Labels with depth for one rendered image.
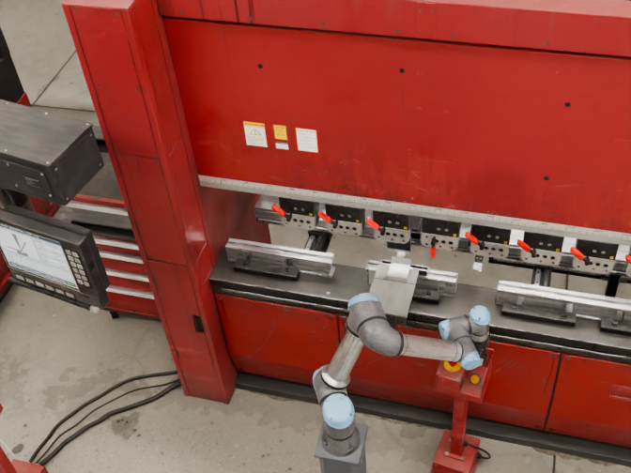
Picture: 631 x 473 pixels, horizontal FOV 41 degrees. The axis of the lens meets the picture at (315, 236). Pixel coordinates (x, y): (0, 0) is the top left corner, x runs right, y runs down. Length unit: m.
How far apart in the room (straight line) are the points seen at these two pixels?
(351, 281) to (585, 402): 1.16
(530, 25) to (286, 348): 2.04
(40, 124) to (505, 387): 2.27
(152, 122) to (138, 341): 1.96
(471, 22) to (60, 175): 1.45
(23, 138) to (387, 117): 1.27
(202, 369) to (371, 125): 1.72
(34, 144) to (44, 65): 4.29
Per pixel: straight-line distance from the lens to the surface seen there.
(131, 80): 3.11
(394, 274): 3.63
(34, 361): 4.99
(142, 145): 3.30
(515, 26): 2.80
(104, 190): 4.30
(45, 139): 3.05
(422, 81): 2.98
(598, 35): 2.80
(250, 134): 3.34
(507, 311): 3.65
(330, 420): 3.21
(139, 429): 4.53
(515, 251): 3.83
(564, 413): 4.06
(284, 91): 3.15
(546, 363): 3.78
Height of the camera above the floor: 3.68
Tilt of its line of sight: 45 degrees down
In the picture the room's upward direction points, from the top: 6 degrees counter-clockwise
